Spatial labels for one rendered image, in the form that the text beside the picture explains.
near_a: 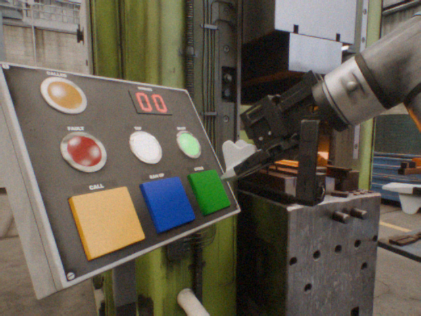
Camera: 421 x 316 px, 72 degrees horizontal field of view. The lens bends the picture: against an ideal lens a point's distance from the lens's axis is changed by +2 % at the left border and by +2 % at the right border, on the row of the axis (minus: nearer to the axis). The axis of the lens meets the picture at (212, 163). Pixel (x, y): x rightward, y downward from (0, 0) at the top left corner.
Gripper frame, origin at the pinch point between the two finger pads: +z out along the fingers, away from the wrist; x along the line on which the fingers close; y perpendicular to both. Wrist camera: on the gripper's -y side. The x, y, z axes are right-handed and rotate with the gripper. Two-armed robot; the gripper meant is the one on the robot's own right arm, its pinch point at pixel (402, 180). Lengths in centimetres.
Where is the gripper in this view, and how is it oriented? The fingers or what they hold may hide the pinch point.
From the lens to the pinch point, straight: 76.9
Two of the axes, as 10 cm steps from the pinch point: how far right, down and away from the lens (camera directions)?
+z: -4.6, -1.1, 8.8
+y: 0.0, 9.9, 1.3
